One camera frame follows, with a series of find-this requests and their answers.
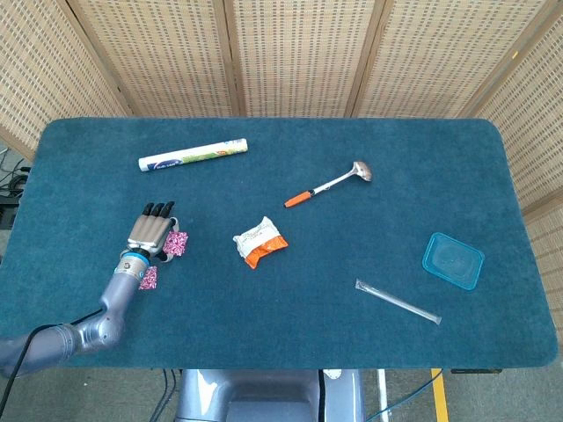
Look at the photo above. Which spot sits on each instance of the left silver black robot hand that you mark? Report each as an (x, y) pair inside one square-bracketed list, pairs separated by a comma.
[(147, 230)]

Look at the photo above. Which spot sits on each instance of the magenta patterned square packet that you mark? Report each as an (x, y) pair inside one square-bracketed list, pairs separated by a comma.
[(178, 242)]

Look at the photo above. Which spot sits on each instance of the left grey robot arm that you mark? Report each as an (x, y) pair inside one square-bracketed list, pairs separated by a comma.
[(119, 285)]

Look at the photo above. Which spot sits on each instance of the white cling film roll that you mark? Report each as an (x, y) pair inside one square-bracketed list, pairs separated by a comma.
[(193, 154)]

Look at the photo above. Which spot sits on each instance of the orange white snack packet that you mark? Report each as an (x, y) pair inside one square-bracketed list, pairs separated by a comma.
[(257, 239)]

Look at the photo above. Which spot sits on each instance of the black equipment box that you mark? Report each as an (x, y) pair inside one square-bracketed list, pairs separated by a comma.
[(6, 213)]

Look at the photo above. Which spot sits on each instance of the blue carpet table mat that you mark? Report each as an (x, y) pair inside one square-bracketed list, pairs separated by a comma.
[(308, 316)]

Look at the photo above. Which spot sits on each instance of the grey robot torso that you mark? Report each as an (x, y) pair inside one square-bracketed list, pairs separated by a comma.
[(264, 391)]

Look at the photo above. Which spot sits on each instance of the woven bamboo folding screen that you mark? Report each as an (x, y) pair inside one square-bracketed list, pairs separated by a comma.
[(299, 57)]

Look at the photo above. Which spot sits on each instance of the clear wrapped straw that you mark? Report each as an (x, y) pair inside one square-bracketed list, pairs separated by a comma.
[(396, 300)]

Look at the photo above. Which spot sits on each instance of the white pole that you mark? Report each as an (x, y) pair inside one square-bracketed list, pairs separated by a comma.
[(382, 391)]

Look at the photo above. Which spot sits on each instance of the black table control box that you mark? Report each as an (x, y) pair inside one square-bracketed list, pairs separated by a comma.
[(475, 371)]

